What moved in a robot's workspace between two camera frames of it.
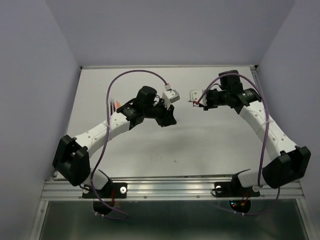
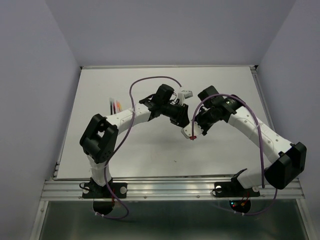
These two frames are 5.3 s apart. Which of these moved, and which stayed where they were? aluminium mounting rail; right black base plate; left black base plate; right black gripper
Moved: right black gripper
Stayed: aluminium mounting rail; left black base plate; right black base plate
